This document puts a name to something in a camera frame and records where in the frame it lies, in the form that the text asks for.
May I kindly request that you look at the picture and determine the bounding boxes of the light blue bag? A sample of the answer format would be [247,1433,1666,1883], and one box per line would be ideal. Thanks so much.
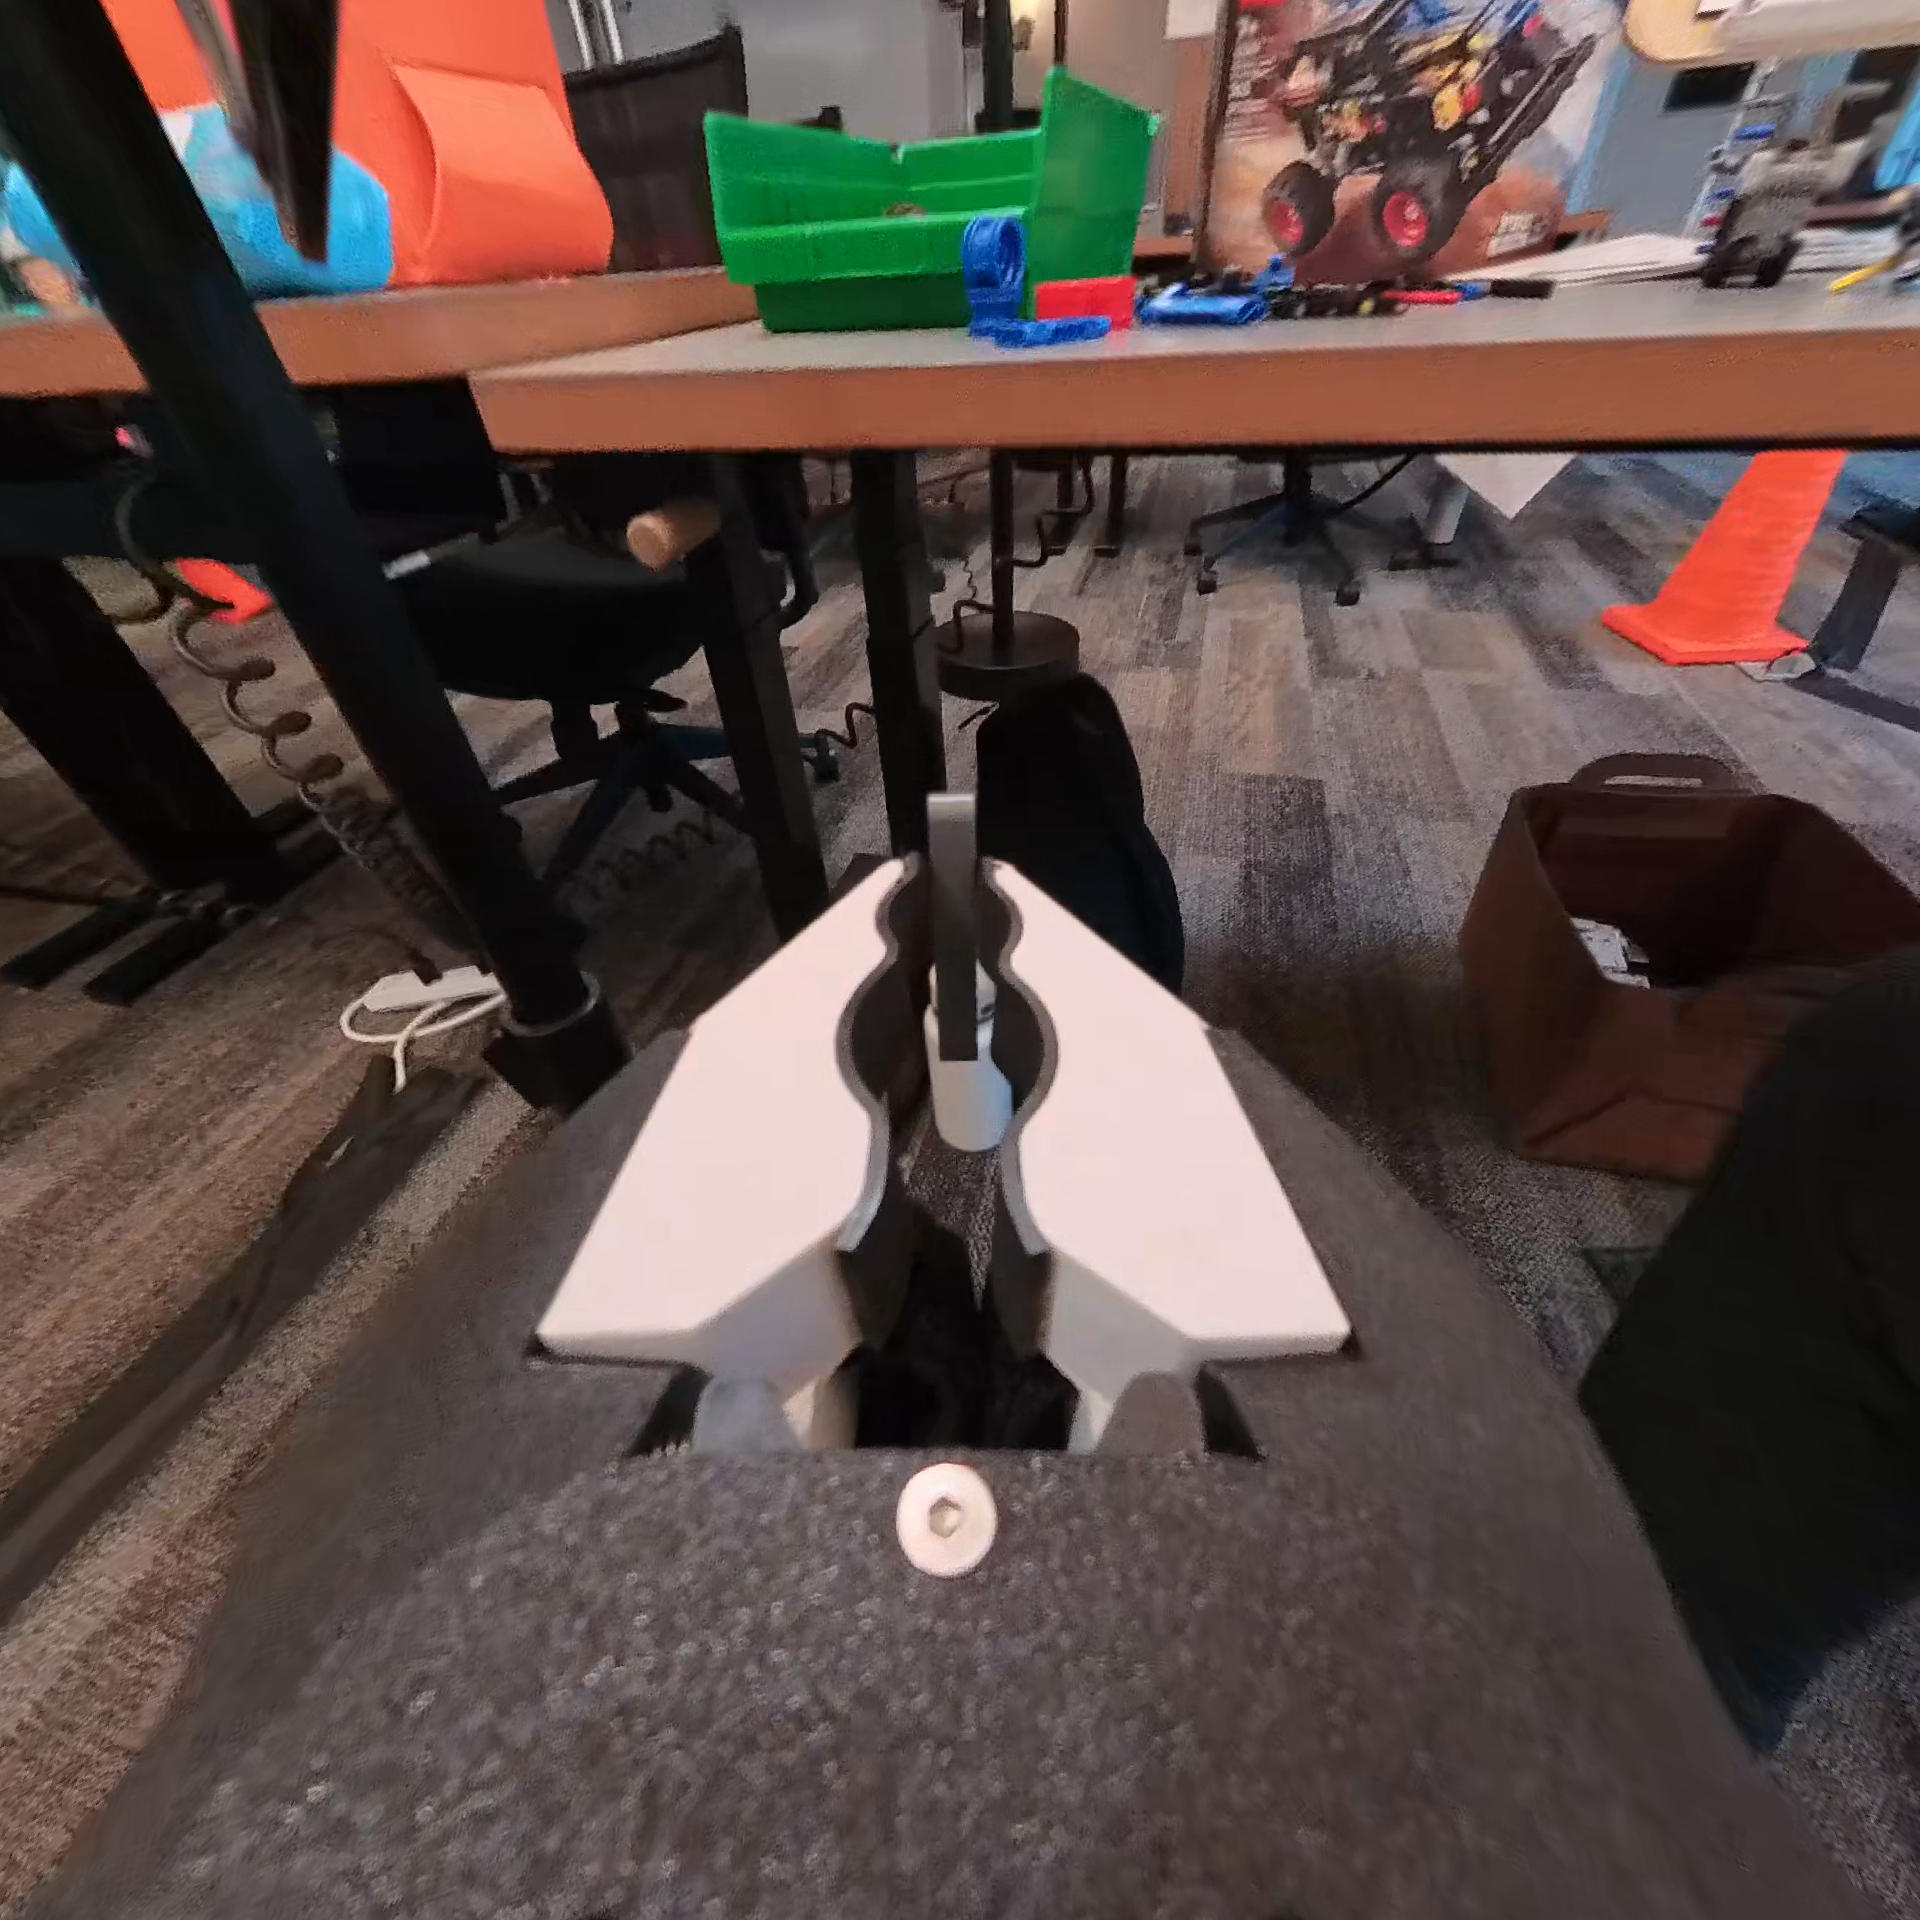
[0,105,394,308]

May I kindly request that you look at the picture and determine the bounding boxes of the person's dark pants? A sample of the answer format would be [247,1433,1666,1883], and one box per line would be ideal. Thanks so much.
[1574,944,1920,1757]

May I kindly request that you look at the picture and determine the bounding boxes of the grey table with wooden edge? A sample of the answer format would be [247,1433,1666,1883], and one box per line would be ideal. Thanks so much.
[471,270,1920,939]
[0,262,759,902]

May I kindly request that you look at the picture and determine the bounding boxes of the grey motor lego chassis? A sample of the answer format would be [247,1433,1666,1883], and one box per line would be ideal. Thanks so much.
[1698,90,1920,291]

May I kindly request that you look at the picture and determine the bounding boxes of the orange bin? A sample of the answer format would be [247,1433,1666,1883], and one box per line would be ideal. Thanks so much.
[104,0,616,289]

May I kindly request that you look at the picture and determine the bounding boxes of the lego instruction booklet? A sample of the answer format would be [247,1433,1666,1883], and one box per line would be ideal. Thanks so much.
[1477,225,1920,289]

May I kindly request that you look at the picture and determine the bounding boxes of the brown fabric basket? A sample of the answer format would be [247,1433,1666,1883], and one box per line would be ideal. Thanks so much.
[1457,752,1920,1187]

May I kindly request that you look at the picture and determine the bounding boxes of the green plastic bin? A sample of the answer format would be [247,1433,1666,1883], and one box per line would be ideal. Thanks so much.
[704,66,1163,337]

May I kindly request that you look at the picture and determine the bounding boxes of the white cylinder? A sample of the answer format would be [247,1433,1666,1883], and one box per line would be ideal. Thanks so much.
[921,960,1022,1154]

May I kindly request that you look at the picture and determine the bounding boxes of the black office chair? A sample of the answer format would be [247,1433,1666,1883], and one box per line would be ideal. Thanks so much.
[1183,451,1465,609]
[382,509,840,888]

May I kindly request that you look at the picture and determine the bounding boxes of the black round stand base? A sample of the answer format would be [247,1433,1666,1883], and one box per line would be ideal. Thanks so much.
[936,451,1086,705]

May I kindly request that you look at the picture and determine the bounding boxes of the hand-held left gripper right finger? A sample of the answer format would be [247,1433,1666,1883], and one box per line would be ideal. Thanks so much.
[982,862,1352,1390]

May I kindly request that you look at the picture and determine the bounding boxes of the dark grey lego beam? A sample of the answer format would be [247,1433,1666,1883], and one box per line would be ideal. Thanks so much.
[921,790,985,1052]

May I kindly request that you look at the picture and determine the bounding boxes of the black coiled cable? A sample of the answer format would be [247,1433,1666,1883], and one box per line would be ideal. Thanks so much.
[112,496,453,933]

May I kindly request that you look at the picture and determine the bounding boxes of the pile of large lego parts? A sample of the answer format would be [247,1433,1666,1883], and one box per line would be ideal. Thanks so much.
[960,211,1554,350]

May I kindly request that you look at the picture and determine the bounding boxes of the black metal pole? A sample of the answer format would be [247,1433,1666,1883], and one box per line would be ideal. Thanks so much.
[0,0,632,1114]

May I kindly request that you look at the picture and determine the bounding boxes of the black backpack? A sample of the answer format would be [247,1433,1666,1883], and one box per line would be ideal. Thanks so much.
[976,672,1185,998]

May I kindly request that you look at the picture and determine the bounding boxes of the white cable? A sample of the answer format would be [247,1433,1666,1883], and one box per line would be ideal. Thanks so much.
[335,968,511,1089]

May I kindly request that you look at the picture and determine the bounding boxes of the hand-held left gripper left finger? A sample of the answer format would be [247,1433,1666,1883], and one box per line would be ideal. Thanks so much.
[537,857,921,1374]

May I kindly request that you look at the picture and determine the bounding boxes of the monster truck lego box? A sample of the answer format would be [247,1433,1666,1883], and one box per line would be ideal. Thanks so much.
[1191,0,1629,280]

